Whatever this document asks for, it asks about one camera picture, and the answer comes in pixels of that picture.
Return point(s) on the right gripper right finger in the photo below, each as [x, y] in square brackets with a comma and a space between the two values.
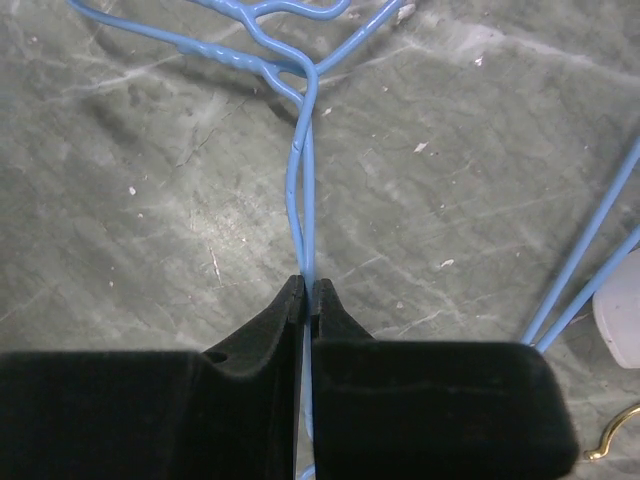
[387, 409]

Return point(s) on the metal clothes rack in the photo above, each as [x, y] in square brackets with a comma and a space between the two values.
[616, 312]

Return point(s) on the beige plastic hanger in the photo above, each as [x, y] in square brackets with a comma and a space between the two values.
[607, 435]

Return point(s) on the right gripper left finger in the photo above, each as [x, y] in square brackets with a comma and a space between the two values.
[228, 412]

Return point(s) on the blue wire hanger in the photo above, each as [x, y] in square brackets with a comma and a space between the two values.
[247, 15]
[576, 255]
[300, 179]

